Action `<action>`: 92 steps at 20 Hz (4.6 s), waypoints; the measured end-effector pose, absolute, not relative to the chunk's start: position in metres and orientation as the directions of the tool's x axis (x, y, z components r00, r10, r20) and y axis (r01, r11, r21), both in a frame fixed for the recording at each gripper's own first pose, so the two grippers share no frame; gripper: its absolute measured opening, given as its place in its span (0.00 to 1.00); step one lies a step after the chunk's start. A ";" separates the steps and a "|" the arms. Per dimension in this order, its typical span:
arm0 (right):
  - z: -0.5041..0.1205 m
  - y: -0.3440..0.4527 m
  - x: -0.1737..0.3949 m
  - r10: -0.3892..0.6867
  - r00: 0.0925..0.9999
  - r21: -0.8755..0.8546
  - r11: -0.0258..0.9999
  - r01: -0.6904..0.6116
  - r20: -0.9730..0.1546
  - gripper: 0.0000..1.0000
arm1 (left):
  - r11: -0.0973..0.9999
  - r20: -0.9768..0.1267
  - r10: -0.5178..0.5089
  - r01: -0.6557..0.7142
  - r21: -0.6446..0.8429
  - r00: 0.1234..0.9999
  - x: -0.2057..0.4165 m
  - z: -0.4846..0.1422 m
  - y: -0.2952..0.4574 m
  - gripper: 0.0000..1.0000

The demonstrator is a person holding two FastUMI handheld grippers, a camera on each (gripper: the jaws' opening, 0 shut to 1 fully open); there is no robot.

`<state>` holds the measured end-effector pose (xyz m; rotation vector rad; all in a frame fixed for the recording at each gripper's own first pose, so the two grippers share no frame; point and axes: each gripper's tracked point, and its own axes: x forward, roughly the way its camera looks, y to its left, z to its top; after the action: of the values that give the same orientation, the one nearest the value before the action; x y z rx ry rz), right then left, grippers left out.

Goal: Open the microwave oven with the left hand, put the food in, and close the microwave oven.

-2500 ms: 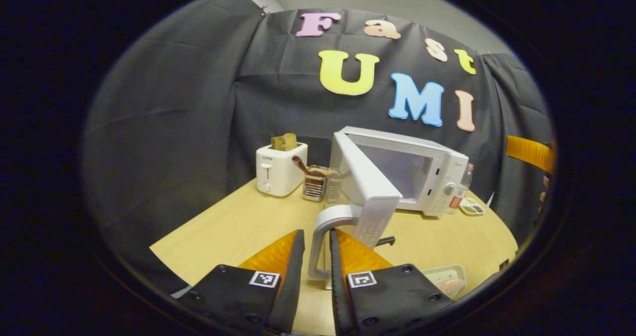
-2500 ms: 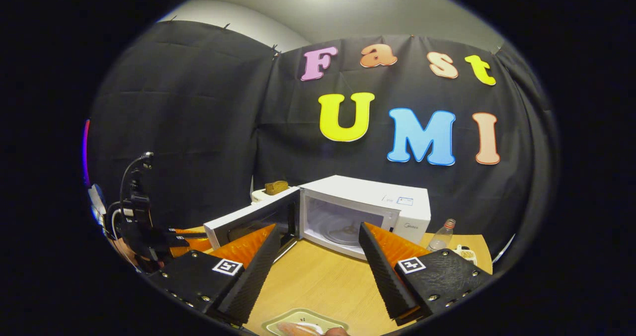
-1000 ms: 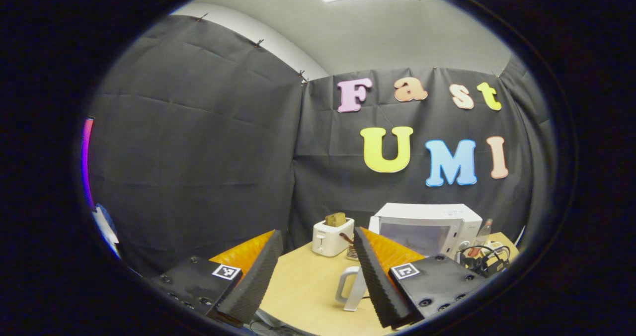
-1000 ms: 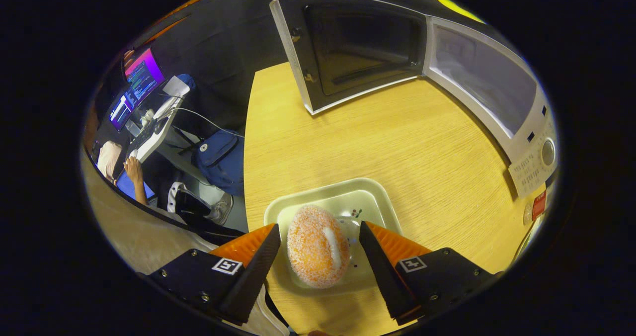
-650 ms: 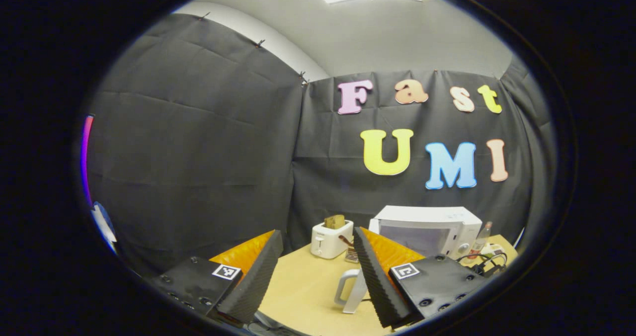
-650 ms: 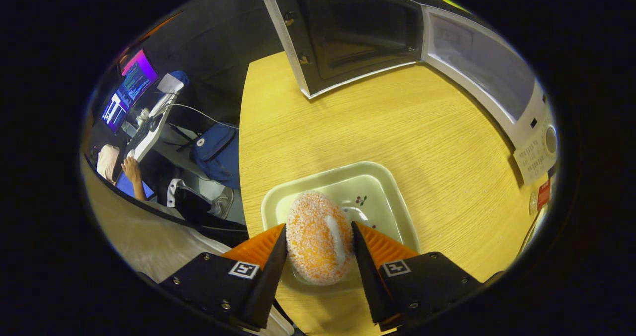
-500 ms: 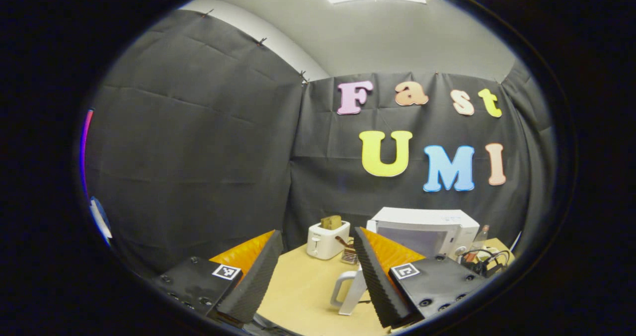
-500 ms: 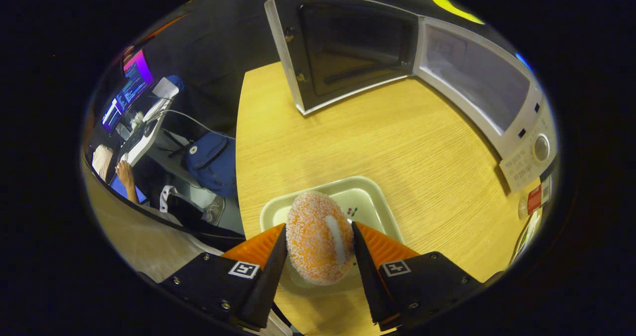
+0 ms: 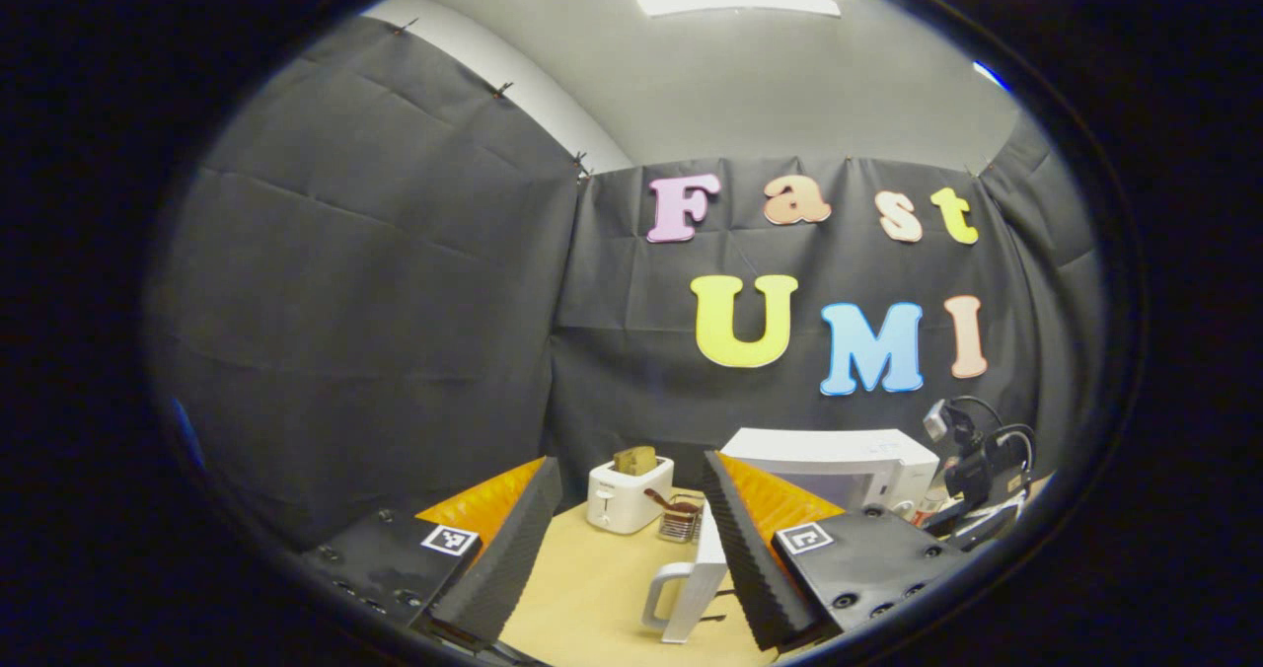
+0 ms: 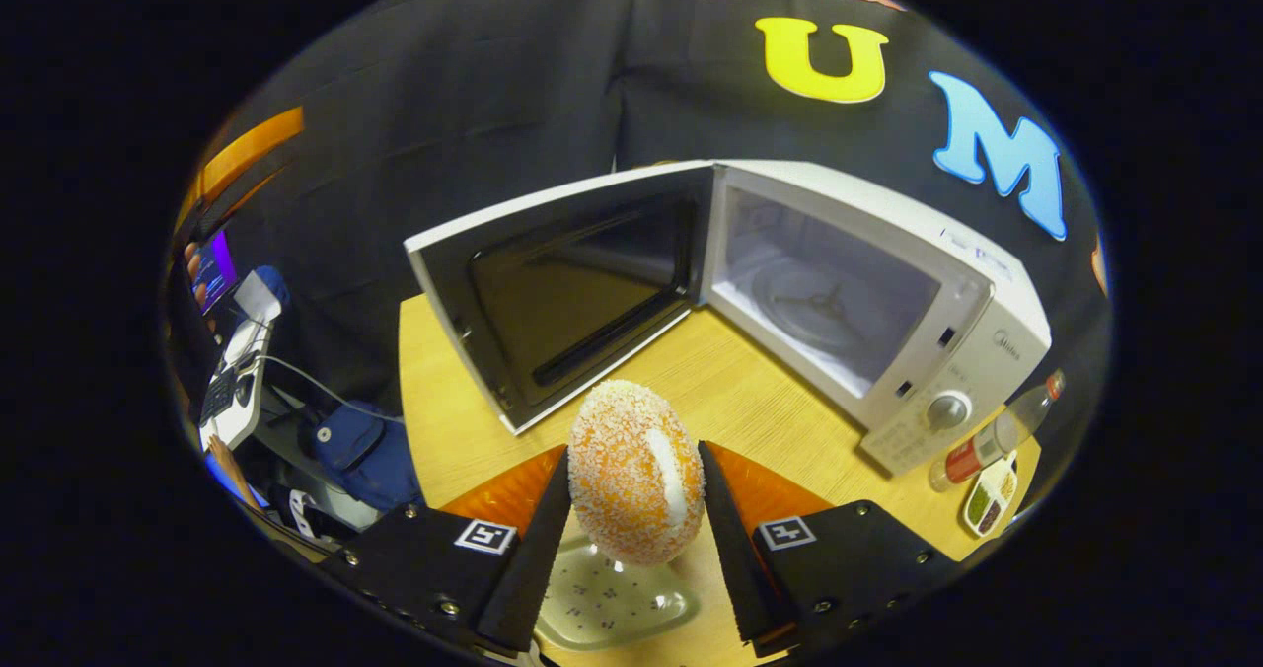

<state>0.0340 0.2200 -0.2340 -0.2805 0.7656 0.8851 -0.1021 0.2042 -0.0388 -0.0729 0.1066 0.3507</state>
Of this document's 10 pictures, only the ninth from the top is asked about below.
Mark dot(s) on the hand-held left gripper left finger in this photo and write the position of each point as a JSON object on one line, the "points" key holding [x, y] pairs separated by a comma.
{"points": [[508, 554]]}

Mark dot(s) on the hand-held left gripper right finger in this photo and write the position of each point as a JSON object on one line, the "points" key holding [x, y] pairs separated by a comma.
{"points": [[750, 554]]}

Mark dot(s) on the white microwave oven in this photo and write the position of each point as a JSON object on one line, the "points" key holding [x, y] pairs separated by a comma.
{"points": [[829, 450]]}

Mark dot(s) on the brown wooden spoon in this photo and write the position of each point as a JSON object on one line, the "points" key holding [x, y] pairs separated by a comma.
{"points": [[666, 499]]}

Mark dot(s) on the white toaster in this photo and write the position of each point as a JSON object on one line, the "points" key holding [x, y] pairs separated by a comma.
{"points": [[622, 499]]}

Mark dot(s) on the brown bread slice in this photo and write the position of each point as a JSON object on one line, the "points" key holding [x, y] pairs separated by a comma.
{"points": [[636, 461]]}

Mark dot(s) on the black backdrop cloth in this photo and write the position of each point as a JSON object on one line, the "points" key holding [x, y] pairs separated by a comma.
{"points": [[395, 302]]}

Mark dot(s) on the small ceiling light panel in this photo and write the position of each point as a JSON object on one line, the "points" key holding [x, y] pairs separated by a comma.
{"points": [[990, 75]]}

